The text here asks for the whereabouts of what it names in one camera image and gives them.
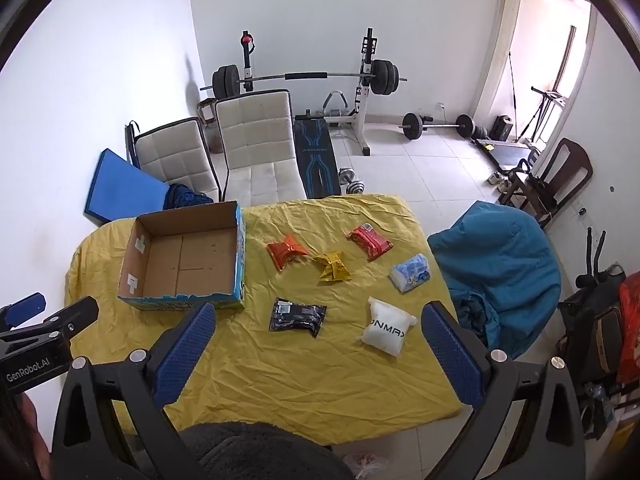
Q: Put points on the white soft packet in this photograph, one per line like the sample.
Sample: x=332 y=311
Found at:
x=385 y=332

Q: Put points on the dark wooden chair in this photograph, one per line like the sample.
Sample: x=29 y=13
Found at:
x=570 y=165

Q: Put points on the dark blue cloth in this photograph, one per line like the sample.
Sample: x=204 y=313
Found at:
x=182 y=197

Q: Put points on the exercise machine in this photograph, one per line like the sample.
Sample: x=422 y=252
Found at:
x=547 y=105

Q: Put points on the teal bean bag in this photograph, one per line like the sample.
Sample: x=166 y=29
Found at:
x=500 y=270

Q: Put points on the cardboard box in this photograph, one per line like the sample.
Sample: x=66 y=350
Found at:
x=190 y=260

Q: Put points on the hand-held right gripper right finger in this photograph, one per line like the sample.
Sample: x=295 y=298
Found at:
x=450 y=355

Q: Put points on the white sneaker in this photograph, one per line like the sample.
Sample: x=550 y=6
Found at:
x=505 y=184
x=495 y=177

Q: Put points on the orange snack packet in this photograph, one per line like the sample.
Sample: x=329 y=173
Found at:
x=285 y=254

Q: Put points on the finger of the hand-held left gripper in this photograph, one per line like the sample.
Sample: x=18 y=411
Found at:
x=25 y=307
x=75 y=315

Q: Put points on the black case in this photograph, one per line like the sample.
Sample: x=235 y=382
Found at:
x=501 y=127

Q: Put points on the brown wooden stool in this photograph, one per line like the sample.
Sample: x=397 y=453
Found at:
x=207 y=110

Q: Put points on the yellow snack packet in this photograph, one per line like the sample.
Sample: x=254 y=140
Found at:
x=334 y=266

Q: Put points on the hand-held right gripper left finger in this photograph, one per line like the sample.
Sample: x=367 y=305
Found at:
x=185 y=350

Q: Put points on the red bag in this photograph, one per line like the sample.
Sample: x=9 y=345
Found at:
x=630 y=330

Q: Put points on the black packet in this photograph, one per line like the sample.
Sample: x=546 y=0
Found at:
x=295 y=316

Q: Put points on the white squat rack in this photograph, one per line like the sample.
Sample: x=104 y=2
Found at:
x=362 y=125

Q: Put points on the long barbell with black plates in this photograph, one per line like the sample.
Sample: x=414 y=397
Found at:
x=305 y=76

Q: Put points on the small white padded chair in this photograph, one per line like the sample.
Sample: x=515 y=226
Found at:
x=175 y=160

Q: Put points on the red snack packet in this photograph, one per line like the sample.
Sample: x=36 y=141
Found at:
x=370 y=243

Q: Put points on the large white padded chair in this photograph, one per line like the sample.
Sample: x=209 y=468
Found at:
x=255 y=135

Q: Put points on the short barbell with black plates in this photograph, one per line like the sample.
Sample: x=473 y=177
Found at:
x=440 y=125

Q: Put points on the crumpled plastic bag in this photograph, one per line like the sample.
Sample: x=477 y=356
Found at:
x=365 y=465

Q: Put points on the yellow tablecloth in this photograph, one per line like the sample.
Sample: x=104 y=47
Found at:
x=300 y=375

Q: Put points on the black folded frame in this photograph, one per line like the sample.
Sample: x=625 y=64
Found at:
x=131 y=140

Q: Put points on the blue foam mat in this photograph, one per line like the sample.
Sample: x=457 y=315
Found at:
x=125 y=185

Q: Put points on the black weight bench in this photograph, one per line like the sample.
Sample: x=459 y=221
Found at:
x=315 y=160

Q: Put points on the chrome dumbbells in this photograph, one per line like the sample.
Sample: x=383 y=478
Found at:
x=352 y=182

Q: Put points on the black treadmill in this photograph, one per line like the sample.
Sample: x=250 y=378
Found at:
x=505 y=152

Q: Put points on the blue and white packet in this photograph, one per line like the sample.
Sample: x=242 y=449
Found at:
x=410 y=272

